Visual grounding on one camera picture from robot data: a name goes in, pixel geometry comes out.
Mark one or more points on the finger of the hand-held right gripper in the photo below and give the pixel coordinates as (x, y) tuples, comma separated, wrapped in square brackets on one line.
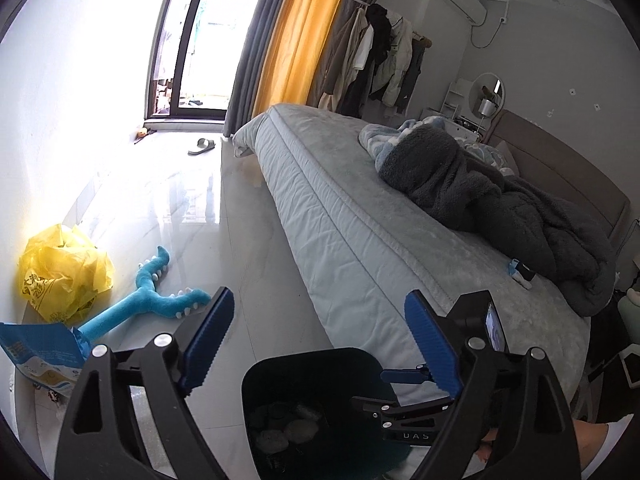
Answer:
[(372, 402), (402, 375)]

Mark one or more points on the white box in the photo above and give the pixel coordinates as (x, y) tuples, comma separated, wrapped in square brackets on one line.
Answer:
[(631, 367)]

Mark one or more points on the silver table lamp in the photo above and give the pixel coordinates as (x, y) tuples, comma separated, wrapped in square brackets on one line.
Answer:
[(486, 106)]

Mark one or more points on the dark grey quilt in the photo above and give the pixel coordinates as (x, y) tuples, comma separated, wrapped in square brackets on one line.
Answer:
[(550, 245)]

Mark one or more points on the dark grey pants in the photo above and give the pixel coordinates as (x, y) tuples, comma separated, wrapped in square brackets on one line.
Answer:
[(411, 75)]

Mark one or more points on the brown padded headboard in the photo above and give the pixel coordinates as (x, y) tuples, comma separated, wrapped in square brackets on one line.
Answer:
[(560, 160)]

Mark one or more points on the black garment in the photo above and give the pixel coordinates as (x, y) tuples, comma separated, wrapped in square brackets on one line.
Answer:
[(380, 30)]

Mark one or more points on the white desktop shelf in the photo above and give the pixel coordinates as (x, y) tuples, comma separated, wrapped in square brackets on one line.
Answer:
[(455, 100)]

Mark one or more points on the person's right forearm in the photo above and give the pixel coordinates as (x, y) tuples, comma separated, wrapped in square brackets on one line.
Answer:
[(600, 445)]

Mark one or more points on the blue and white package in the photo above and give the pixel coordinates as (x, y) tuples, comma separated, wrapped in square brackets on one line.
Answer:
[(40, 355)]

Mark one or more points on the yellow plastic bag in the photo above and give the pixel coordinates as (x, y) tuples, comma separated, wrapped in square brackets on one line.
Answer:
[(65, 275)]

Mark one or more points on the beige coat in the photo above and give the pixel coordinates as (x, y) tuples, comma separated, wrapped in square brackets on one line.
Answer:
[(340, 60)]

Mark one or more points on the white jacket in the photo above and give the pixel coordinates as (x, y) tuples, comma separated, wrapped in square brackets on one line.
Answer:
[(395, 65)]

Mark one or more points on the bed with grey mattress cover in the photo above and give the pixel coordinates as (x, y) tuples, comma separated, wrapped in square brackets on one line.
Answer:
[(360, 220)]

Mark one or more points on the grey slipper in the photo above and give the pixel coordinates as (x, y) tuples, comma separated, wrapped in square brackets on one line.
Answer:
[(202, 146)]

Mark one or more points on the person's right hand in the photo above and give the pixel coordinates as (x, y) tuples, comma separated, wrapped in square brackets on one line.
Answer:
[(487, 452)]

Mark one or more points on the clothes rack rail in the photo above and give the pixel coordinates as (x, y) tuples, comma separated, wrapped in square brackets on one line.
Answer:
[(420, 36)]

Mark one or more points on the pale green object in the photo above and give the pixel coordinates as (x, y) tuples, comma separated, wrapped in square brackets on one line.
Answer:
[(627, 305)]

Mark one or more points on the clothes on rack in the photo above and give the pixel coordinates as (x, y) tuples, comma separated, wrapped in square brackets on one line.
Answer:
[(345, 25)]

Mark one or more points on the sliding glass door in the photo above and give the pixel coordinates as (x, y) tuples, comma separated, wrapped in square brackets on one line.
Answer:
[(172, 60)]

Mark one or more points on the yellow curtain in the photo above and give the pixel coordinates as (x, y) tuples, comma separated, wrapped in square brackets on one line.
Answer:
[(300, 35)]

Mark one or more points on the black trash bin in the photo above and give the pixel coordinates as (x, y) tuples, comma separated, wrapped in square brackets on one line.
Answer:
[(320, 375)]

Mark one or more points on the white shirt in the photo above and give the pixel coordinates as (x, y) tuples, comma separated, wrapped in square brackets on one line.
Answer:
[(363, 47)]

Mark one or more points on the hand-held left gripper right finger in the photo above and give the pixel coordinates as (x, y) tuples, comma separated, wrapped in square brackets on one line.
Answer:
[(432, 345)]

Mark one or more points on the white dresser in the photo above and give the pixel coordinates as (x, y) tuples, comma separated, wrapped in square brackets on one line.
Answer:
[(450, 127)]

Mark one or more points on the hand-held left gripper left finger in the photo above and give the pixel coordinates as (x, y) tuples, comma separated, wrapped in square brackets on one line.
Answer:
[(207, 345)]

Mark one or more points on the light blue patterned quilt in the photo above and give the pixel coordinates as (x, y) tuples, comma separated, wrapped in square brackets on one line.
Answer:
[(385, 140)]

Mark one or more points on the round mirror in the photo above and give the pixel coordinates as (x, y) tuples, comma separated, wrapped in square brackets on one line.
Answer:
[(487, 85)]

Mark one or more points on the small yellow toy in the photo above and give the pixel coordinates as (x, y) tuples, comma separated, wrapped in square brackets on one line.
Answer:
[(142, 134)]

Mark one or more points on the grey curtain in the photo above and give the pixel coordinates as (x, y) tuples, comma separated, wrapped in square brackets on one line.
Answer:
[(250, 70)]

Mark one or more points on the blue plush toy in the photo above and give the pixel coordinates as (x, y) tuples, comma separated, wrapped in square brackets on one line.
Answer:
[(145, 305)]

